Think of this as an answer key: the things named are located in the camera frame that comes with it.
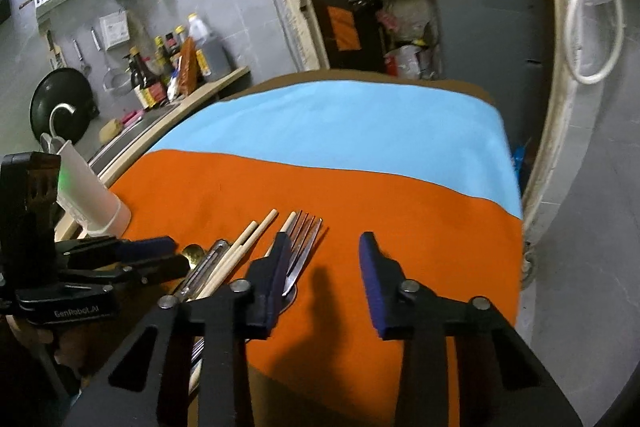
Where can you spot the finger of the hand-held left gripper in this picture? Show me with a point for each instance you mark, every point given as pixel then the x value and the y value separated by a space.
pixel 142 248
pixel 150 269

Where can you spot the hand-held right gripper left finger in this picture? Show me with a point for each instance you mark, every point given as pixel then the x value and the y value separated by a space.
pixel 272 279

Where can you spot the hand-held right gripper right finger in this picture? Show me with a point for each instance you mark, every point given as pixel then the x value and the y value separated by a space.
pixel 372 287

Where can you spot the wooden chopstick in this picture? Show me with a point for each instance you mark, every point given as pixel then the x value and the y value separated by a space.
pixel 241 251
pixel 285 224
pixel 236 243

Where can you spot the gold metal spoon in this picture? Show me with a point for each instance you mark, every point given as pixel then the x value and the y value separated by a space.
pixel 192 253

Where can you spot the silver metal fork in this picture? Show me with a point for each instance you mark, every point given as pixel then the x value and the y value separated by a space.
pixel 305 242

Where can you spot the silver metal utensil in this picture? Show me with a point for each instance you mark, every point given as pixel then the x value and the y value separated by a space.
pixel 205 266

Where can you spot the white utensil holder cup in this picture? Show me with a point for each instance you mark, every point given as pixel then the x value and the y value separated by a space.
pixel 92 199

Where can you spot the person's left hand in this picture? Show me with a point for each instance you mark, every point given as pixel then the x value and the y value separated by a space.
pixel 30 333

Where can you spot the orange cloth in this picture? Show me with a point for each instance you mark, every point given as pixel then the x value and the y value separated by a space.
pixel 400 227

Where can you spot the yellow sponge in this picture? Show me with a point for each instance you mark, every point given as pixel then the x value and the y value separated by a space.
pixel 111 130

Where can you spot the brown table cloth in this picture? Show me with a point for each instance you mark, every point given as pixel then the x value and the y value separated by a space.
pixel 320 394

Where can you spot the black wok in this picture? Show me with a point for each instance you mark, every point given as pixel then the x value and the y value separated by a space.
pixel 52 89

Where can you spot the pink dish brush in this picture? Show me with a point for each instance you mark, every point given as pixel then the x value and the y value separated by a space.
pixel 131 117

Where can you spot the hanging metal strainer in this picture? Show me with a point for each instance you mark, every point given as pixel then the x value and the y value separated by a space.
pixel 116 79

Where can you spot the light blue cloth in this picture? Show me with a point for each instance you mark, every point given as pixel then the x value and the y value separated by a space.
pixel 340 127

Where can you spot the dark soy sauce bottle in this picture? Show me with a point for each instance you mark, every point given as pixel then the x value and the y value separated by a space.
pixel 145 82

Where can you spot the hanging metal spoon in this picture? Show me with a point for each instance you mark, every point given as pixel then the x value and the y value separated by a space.
pixel 81 57

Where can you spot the orange-brown seasoning packet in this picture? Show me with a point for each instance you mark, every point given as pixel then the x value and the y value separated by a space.
pixel 187 67

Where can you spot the small dark sauce bottle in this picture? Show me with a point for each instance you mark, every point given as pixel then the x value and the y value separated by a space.
pixel 173 42

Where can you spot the clear yellow-capped oil bottle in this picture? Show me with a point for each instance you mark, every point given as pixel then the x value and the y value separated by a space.
pixel 199 32

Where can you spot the white and red bag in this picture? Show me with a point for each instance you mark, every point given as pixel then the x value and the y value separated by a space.
pixel 406 61

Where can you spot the orange door sticker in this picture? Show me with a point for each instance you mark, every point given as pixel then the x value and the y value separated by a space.
pixel 343 27

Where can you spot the grey cabinet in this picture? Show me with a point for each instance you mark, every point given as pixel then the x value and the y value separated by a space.
pixel 485 39

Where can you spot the white standing fan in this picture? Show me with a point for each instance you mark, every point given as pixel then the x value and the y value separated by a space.
pixel 571 32

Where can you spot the white wall box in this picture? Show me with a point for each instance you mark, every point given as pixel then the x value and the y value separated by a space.
pixel 115 30

